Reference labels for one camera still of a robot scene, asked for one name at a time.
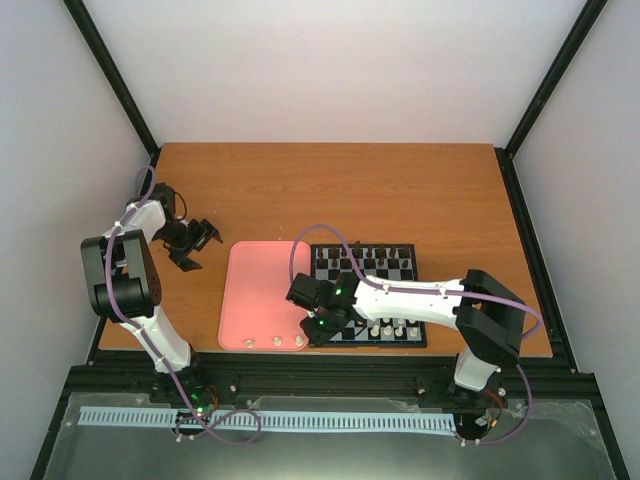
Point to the right black frame post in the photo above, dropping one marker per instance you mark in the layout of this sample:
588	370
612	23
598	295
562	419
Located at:
576	36

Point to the light blue cable duct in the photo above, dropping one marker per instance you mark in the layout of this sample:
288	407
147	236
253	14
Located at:
273	421

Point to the black aluminium frame rail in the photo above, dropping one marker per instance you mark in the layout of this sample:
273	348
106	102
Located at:
238	377

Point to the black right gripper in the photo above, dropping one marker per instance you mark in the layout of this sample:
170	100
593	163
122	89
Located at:
319	337

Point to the left black frame post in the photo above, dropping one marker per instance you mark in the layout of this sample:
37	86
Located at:
96	44

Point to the black frame post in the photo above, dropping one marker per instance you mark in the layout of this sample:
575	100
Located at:
96	44
576	36

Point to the black white chessboard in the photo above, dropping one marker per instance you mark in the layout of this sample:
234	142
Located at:
391	261

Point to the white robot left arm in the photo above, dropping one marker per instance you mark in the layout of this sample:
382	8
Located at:
123	283

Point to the pink plastic tray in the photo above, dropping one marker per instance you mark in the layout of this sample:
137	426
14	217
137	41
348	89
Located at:
254	302

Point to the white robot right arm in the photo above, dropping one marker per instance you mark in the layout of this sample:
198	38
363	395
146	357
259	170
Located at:
488	316

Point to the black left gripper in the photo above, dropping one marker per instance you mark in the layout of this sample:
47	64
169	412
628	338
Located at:
204	234

